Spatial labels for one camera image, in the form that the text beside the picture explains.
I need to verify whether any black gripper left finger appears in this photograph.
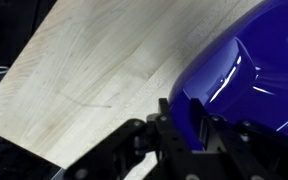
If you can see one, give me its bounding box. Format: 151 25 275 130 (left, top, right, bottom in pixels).
62 97 199 180

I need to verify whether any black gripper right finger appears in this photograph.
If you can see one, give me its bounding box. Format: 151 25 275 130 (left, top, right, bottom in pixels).
189 97 288 180

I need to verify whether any blue plastic bowl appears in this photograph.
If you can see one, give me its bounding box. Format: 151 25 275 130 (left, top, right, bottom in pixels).
168 0 288 152

